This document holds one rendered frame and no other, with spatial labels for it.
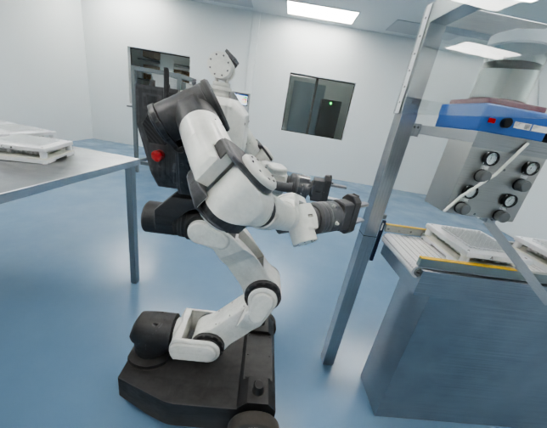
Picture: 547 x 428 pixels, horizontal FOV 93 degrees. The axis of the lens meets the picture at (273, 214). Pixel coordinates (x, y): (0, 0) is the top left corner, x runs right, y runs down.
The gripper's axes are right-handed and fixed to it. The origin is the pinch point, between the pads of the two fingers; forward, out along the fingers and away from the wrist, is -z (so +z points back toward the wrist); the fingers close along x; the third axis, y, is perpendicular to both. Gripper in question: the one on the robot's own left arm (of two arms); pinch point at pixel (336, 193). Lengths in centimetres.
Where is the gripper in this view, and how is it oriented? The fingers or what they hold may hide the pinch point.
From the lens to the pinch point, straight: 101.9
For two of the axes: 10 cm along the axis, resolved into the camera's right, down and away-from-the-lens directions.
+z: -9.8, -1.9, 0.6
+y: -1.3, 3.5, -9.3
